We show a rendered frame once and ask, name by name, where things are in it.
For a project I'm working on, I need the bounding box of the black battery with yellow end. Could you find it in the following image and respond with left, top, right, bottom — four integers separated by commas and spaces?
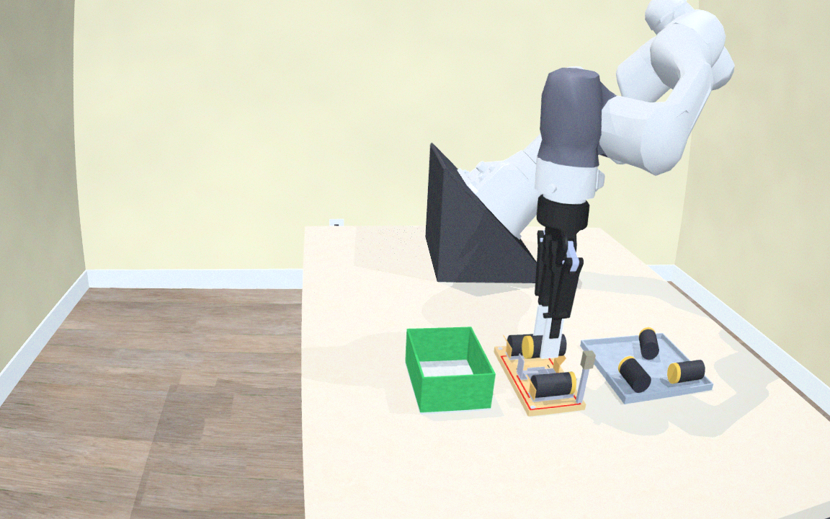
618, 356, 651, 393
638, 327, 659, 360
522, 334, 567, 359
530, 371, 576, 398
507, 334, 533, 356
667, 360, 705, 383

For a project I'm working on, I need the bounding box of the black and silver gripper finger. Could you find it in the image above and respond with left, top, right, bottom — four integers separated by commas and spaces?
540, 241, 584, 359
533, 230, 551, 335

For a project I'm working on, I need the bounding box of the green open-top box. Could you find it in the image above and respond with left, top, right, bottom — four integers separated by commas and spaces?
405, 327, 496, 414

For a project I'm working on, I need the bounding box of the light blue tray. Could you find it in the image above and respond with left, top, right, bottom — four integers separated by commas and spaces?
580, 333, 713, 404

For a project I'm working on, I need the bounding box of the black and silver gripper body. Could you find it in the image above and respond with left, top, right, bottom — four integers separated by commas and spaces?
536, 194, 590, 265

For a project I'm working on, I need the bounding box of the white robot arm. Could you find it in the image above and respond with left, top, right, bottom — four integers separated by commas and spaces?
458, 0, 735, 239

